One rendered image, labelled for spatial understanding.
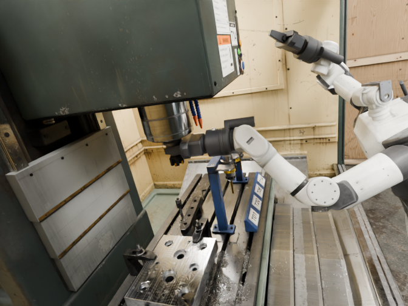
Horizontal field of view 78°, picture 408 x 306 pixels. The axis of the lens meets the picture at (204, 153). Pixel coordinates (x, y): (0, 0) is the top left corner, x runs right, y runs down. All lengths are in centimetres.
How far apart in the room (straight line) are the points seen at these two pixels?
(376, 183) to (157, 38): 65
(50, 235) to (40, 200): 13
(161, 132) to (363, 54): 288
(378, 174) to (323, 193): 14
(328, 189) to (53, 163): 89
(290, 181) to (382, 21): 279
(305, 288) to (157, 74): 95
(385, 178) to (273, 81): 110
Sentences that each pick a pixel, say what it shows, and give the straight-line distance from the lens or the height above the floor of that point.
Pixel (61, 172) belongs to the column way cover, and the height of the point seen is 134.
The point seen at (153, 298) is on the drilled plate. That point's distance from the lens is 90.
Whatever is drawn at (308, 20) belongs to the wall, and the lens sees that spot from 171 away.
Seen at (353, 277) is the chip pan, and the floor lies 66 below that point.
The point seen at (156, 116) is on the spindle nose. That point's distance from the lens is 74.
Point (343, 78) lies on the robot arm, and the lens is 137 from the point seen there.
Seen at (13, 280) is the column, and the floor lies 109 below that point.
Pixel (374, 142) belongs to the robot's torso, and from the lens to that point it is 95.
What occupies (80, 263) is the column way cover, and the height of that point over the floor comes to 98.
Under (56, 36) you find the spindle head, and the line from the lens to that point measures 82.
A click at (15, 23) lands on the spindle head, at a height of 181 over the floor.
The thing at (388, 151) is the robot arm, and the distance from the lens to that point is 82.
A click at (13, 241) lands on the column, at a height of 121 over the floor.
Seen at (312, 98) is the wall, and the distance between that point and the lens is 176.
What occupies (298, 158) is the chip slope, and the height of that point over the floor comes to 86.
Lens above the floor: 165
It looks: 21 degrees down
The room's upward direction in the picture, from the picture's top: 11 degrees counter-clockwise
